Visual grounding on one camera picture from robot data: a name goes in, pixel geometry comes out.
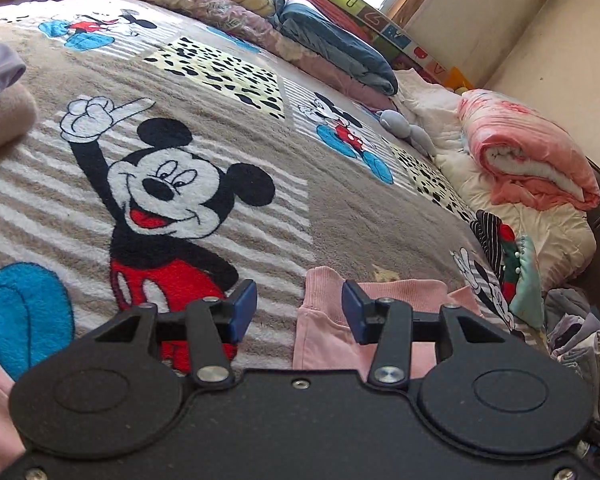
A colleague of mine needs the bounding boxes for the cream white duvet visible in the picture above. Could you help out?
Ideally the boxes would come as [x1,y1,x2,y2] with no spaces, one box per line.
[394,70,600,289]

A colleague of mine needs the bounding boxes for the blue folded quilt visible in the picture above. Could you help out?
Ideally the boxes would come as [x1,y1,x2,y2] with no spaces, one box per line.
[277,0,399,96]

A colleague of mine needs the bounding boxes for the grey clothes pile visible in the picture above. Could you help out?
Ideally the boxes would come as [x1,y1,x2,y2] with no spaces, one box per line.
[545,288,600,420]

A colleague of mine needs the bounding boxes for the pink rolled comforter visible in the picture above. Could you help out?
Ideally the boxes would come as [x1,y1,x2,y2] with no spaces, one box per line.
[457,89,600,211]

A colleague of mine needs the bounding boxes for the teal folded garment stack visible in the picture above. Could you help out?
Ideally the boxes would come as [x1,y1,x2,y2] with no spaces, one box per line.
[469,210,545,330]

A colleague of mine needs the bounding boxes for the colourful alphabet headboard mat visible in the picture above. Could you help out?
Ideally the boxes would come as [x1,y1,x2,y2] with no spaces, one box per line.
[229,0,474,92]

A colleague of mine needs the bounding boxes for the purple floral quilt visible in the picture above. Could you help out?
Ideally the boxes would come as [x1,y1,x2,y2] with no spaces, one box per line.
[61,0,399,112]

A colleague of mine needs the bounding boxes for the grey plush toy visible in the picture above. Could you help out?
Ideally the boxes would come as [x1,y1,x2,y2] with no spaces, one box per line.
[379,110,437,159]

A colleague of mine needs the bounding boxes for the pink sweatshirt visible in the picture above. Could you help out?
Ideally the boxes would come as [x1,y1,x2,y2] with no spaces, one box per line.
[292,266,480,379]

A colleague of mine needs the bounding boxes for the folded beige and purple clothes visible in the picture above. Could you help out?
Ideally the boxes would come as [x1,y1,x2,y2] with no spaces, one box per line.
[0,38,38,148]

